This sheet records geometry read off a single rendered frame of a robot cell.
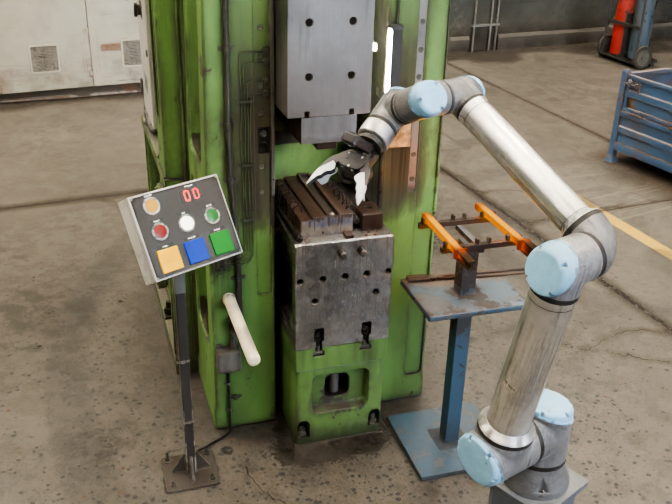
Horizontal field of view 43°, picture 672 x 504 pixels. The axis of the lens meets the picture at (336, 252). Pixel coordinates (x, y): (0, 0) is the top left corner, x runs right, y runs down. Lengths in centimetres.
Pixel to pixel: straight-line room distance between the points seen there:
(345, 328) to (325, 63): 102
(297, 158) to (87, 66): 488
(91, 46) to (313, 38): 541
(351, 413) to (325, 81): 137
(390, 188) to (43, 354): 189
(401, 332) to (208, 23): 152
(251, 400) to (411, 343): 72
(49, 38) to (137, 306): 401
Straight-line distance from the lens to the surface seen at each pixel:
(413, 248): 346
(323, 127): 297
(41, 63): 812
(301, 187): 334
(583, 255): 194
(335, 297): 318
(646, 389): 417
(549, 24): 1082
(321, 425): 351
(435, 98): 218
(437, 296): 318
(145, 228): 274
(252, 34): 297
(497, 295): 323
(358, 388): 351
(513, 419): 220
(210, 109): 300
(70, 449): 365
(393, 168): 327
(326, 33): 288
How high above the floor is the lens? 224
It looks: 26 degrees down
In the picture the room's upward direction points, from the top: 2 degrees clockwise
